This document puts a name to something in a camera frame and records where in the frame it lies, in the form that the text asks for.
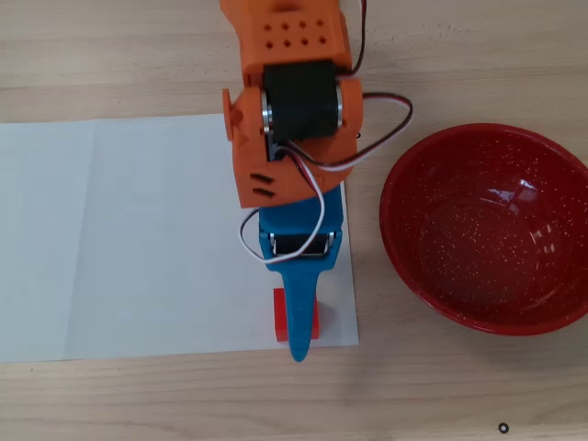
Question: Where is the blue gripper with motor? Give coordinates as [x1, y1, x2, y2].
[256, 181, 346, 364]

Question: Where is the red cube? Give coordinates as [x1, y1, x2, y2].
[273, 288, 322, 344]

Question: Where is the red speckled bowl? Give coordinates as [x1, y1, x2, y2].
[379, 122, 588, 337]

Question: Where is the white paper sheet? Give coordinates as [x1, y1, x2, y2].
[0, 113, 360, 364]

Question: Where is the white gripper motor cable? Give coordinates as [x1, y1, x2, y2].
[239, 149, 327, 266]

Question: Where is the looped three-wire servo cable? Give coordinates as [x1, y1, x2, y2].
[275, 93, 413, 174]

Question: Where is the straight three-wire servo cable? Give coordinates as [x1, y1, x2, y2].
[347, 0, 369, 78]

